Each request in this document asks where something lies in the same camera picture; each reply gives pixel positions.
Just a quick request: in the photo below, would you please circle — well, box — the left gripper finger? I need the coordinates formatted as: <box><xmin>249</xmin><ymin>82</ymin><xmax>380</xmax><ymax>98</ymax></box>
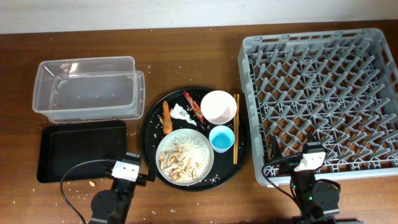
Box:
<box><xmin>114</xmin><ymin>139</ymin><xmax>122</xmax><ymax>161</ymax></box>
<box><xmin>147</xmin><ymin>146</ymin><xmax>157</xmax><ymax>182</ymax></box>

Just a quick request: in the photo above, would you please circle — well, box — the light blue cup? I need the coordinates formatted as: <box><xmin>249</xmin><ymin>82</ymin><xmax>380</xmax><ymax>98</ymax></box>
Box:
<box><xmin>208</xmin><ymin>126</ymin><xmax>235</xmax><ymax>153</ymax></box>

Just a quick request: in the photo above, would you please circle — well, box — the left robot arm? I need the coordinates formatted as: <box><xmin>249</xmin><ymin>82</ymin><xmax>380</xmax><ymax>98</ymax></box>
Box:
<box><xmin>90</xmin><ymin>141</ymin><xmax>156</xmax><ymax>223</ymax></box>

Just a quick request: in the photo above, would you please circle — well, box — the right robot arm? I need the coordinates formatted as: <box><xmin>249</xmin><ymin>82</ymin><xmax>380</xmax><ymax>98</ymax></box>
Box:
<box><xmin>268</xmin><ymin>135</ymin><xmax>341</xmax><ymax>223</ymax></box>

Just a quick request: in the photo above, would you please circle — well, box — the grey dishwasher rack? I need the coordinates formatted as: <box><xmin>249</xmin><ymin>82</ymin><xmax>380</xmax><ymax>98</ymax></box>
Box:
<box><xmin>238</xmin><ymin>28</ymin><xmax>397</xmax><ymax>187</ymax></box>

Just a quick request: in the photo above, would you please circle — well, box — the grey plate with rice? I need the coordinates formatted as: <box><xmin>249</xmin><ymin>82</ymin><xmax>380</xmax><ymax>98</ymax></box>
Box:
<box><xmin>155</xmin><ymin>129</ymin><xmax>215</xmax><ymax>187</ymax></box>

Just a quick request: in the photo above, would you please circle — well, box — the orange carrot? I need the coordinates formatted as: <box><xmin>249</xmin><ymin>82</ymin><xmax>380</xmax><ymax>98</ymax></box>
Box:
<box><xmin>162</xmin><ymin>100</ymin><xmax>173</xmax><ymax>134</ymax></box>

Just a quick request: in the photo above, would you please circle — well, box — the black rectangular tray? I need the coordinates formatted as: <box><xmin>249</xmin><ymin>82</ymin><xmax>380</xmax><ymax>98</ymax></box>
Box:
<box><xmin>37</xmin><ymin>120</ymin><xmax>127</xmax><ymax>183</ymax></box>

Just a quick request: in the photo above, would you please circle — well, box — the round black serving tray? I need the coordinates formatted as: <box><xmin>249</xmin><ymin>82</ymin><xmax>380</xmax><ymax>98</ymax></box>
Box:
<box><xmin>140</xmin><ymin>89</ymin><xmax>251</xmax><ymax>192</ymax></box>

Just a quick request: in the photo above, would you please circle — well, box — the clear plastic bin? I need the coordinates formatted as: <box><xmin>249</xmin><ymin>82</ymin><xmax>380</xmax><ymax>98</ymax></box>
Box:
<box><xmin>32</xmin><ymin>56</ymin><xmax>146</xmax><ymax>123</ymax></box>

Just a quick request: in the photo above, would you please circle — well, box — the right wooden chopstick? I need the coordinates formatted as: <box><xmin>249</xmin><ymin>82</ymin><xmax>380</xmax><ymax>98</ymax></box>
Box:
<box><xmin>236</xmin><ymin>94</ymin><xmax>239</xmax><ymax>165</ymax></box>

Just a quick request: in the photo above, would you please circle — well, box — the wooden chopstick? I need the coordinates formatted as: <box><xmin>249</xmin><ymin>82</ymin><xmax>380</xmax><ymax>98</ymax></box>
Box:
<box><xmin>236</xmin><ymin>94</ymin><xmax>239</xmax><ymax>165</ymax></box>
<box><xmin>233</xmin><ymin>94</ymin><xmax>238</xmax><ymax>165</ymax></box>

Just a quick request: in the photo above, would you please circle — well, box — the crumpled white tissue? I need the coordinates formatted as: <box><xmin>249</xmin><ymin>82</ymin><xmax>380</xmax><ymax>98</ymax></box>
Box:
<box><xmin>170</xmin><ymin>103</ymin><xmax>197</xmax><ymax>126</ymax></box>

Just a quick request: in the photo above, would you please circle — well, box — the left wooden chopstick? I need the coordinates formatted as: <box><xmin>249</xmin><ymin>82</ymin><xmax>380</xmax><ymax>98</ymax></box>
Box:
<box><xmin>233</xmin><ymin>94</ymin><xmax>238</xmax><ymax>165</ymax></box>

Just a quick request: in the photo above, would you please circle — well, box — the red snack wrapper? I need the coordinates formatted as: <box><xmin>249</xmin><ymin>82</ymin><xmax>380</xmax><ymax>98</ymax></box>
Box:
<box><xmin>183</xmin><ymin>90</ymin><xmax>204</xmax><ymax>124</ymax></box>

